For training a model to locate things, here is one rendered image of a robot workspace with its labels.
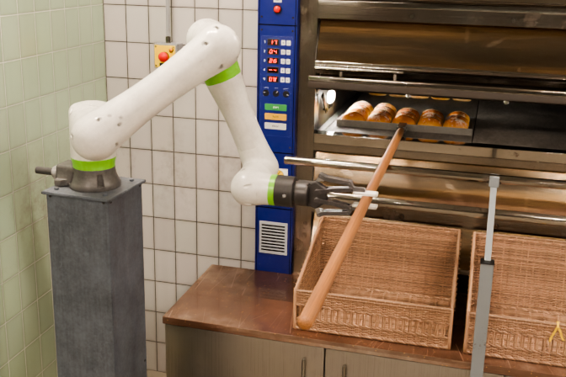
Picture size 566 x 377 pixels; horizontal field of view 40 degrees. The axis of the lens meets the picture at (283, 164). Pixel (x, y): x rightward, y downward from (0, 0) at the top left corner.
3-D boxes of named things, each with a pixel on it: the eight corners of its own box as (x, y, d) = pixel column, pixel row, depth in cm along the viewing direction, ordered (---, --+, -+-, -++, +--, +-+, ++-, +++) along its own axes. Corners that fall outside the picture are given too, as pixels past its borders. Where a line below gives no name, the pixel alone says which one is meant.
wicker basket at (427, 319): (317, 277, 321) (320, 213, 313) (457, 294, 307) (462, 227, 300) (290, 330, 275) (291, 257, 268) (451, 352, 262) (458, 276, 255)
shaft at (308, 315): (311, 333, 147) (312, 319, 146) (296, 331, 148) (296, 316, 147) (403, 135, 307) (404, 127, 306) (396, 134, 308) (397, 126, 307)
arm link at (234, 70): (183, 30, 216) (222, 13, 218) (176, 26, 228) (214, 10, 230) (208, 89, 223) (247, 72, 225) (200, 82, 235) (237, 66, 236)
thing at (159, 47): (160, 66, 318) (160, 41, 315) (184, 67, 316) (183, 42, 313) (152, 68, 311) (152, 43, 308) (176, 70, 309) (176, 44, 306)
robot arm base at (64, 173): (24, 185, 226) (24, 165, 225) (54, 172, 240) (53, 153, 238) (104, 194, 219) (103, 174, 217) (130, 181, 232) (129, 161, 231)
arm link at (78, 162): (72, 175, 216) (68, 108, 211) (70, 161, 230) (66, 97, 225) (119, 172, 219) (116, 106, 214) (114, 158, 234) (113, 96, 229)
